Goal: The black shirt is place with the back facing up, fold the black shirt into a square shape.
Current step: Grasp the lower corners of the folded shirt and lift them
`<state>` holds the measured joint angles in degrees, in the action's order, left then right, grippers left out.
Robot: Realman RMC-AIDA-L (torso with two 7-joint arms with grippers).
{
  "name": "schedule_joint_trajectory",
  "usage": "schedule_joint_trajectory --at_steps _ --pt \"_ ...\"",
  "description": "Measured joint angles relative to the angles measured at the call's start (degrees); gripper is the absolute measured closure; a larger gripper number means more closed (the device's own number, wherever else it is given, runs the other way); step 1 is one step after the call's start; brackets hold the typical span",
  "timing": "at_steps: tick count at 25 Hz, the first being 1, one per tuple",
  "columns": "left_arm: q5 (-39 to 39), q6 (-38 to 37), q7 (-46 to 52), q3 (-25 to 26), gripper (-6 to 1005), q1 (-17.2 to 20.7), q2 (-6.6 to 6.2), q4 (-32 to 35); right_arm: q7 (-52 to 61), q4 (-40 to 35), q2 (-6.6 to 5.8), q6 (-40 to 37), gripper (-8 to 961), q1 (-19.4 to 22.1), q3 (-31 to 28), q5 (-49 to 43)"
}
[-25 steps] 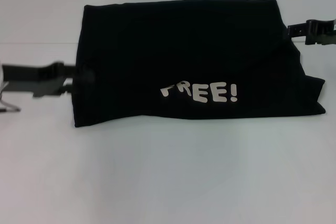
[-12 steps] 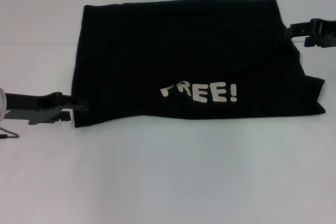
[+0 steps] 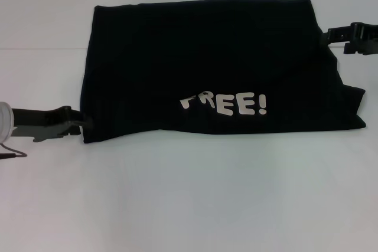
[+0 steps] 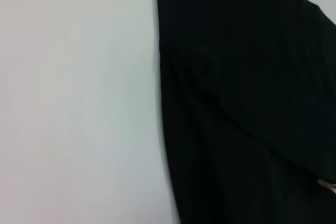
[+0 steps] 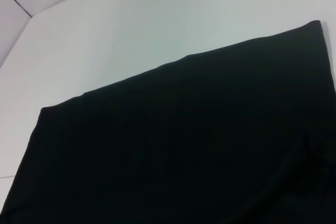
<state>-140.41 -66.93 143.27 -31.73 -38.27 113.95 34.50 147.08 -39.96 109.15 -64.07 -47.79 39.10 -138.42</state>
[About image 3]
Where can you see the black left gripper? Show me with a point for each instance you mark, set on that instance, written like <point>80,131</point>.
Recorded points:
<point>44,122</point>

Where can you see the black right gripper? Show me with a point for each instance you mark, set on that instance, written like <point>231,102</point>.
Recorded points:
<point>367,36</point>

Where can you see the black t-shirt with white print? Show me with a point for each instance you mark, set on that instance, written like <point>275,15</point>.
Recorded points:
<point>206,63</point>

